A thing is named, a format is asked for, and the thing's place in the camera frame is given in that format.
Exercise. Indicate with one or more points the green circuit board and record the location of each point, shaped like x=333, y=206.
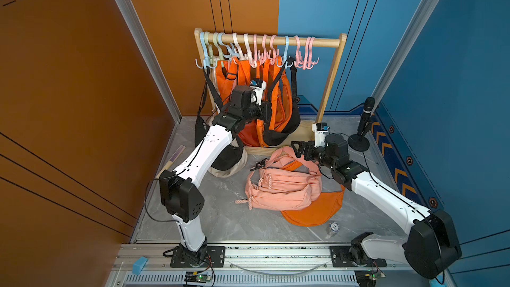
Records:
x=198, y=279

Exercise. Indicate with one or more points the pink rectangular waist bag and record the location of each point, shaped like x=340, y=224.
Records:
x=279, y=191

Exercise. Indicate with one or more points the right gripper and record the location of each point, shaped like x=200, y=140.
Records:
x=303, y=145

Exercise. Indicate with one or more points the red-orange sling bag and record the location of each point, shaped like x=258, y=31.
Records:
x=249, y=135

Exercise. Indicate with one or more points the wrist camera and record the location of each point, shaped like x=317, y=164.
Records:
x=258, y=87
x=321, y=130

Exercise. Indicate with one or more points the folded paper fan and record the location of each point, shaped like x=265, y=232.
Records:
x=171, y=160

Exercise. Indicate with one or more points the wooden garment rack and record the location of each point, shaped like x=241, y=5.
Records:
x=265, y=41

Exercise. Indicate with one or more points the black and orange sling bag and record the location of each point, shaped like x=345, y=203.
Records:
x=283, y=93

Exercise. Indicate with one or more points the orange crescent sling bag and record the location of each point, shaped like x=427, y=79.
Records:
x=320, y=211

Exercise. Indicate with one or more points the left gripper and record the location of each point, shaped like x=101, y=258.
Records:
x=263, y=108

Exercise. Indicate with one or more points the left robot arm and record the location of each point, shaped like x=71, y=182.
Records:
x=179, y=188

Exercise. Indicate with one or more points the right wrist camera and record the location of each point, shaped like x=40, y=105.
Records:
x=321, y=130

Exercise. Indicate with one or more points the pink crescent sling bag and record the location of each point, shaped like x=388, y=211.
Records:
x=291, y=157

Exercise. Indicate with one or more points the black microphone on stand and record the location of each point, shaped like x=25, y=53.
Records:
x=358, y=141

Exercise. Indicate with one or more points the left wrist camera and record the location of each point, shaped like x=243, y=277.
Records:
x=258, y=87

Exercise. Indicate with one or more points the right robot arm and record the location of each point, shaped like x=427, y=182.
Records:
x=430, y=242

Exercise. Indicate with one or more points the black crescent sling bag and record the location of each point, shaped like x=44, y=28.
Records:
x=201, y=128

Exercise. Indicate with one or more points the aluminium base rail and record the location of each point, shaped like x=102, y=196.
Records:
x=257, y=264

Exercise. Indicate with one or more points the blue sponge block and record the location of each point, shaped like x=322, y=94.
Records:
x=139, y=265

